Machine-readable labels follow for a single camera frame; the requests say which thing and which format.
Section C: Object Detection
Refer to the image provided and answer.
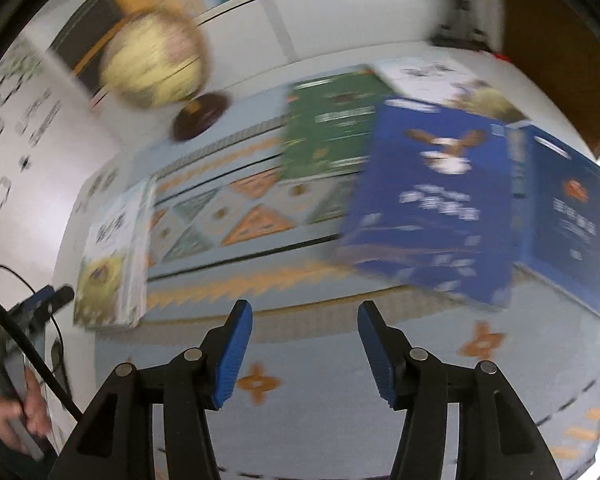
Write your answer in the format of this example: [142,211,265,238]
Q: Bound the red flower fan ornament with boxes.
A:
[430,0,508,58]

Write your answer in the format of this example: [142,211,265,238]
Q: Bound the black wall stickers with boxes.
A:
[0,35,66,211]

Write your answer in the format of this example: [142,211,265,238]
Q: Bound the person's left hand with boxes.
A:
[0,365,53,441]

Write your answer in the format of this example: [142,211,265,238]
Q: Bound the row of dark hardcover volumes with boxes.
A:
[50,0,126,101]

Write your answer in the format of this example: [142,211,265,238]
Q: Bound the black cable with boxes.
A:
[0,265,86,421]

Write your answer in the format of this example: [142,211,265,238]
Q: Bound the blue patterned table mat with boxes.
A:
[77,60,600,480]

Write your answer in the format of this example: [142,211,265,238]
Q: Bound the brown wooden cabinet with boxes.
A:
[500,0,600,158]

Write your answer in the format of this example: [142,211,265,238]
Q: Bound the white bookshelf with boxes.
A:
[50,0,501,106]

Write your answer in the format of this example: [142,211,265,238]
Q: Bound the white yellow meadow book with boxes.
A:
[72,177,156,331]

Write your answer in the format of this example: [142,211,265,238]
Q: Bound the green beetle cover book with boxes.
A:
[280,72,396,181]

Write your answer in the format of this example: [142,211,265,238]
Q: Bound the blue eagle cover book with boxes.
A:
[330,97,600,321]

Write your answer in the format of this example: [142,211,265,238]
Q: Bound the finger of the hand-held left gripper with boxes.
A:
[14,285,76,332]

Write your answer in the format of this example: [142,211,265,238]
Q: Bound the yellow globe on wooden stand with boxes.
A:
[100,10,231,142]

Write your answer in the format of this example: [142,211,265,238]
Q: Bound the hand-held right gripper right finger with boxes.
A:
[357,300,563,480]

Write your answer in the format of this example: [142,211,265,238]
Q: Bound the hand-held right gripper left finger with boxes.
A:
[47,299,254,480]

